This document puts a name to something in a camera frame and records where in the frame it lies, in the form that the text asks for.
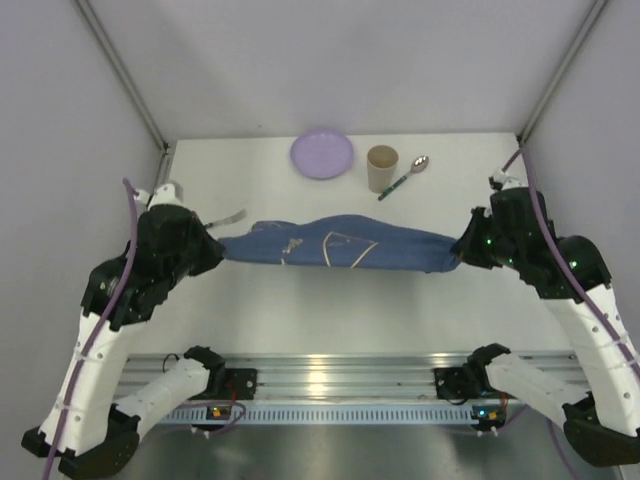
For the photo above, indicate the left aluminium frame post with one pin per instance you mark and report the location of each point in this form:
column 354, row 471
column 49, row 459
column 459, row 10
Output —
column 117, row 65

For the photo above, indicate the green handled fork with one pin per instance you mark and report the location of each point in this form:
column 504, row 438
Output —
column 232, row 219

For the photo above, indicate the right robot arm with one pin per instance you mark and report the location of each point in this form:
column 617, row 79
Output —
column 569, row 275

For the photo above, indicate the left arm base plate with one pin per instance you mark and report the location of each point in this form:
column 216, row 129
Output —
column 239, row 384

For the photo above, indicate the blue cloth placemat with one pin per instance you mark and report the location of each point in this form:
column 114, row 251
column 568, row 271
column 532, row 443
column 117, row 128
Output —
column 343, row 241

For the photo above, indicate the aluminium front rail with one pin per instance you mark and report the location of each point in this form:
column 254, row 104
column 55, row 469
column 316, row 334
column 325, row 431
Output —
column 333, row 378

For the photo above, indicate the aluminium frame post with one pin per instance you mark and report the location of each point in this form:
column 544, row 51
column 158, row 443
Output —
column 117, row 65
column 579, row 39

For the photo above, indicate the right aluminium frame post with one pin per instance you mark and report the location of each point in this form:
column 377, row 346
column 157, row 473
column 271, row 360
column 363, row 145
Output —
column 579, row 39

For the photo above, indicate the slotted cable duct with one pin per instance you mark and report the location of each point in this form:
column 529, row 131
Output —
column 345, row 414

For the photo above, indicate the beige cup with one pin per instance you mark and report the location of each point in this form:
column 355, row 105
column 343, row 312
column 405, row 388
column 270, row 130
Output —
column 381, row 164

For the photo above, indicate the green handled spoon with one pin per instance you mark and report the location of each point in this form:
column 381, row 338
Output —
column 417, row 166

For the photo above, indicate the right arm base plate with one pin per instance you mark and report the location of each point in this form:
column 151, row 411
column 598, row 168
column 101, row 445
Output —
column 455, row 384

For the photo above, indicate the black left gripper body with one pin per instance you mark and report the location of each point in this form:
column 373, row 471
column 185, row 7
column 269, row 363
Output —
column 201, row 248

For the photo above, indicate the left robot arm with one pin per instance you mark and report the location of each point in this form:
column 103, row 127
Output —
column 89, row 433

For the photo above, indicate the lilac plate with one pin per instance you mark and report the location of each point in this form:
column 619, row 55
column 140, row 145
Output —
column 322, row 154

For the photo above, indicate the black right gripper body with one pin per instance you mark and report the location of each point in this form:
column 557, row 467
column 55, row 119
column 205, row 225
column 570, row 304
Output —
column 476, row 243

